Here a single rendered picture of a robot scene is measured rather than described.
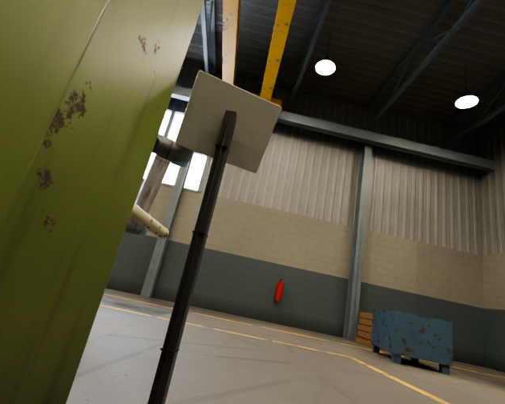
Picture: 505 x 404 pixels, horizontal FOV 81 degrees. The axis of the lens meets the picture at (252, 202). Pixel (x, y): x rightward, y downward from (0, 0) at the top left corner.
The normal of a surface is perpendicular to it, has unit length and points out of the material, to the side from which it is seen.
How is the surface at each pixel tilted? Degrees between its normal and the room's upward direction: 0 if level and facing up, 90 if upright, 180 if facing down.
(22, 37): 90
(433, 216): 90
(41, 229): 90
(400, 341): 90
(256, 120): 120
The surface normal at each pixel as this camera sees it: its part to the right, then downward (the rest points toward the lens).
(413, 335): -0.11, -0.33
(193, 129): 0.23, 0.28
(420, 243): 0.11, -0.29
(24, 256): 0.98, 0.18
